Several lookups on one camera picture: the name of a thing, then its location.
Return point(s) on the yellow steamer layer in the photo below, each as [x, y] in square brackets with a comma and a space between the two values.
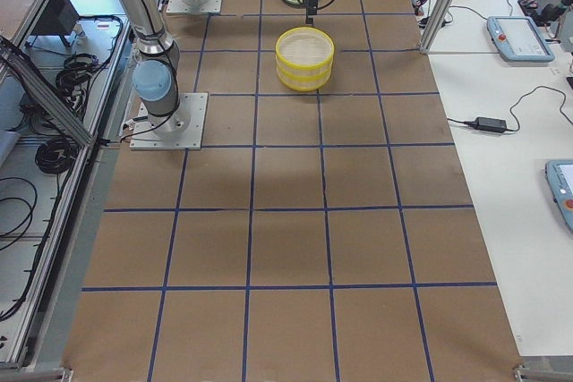
[305, 48]
[303, 80]

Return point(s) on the upper teach pendant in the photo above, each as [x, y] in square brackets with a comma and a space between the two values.
[518, 39]

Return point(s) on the teach pendant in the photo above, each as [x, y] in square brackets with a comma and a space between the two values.
[518, 39]
[558, 174]

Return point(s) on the black power adapter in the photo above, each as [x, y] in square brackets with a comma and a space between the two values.
[487, 124]

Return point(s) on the black box under table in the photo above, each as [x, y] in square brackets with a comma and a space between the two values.
[57, 19]

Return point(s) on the lower teach pendant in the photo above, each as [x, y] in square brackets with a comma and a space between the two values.
[558, 174]

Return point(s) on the aluminium frame post right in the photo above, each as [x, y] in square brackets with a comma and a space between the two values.
[433, 25]

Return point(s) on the aluminium frame rail left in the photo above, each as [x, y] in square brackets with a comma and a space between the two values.
[39, 89]

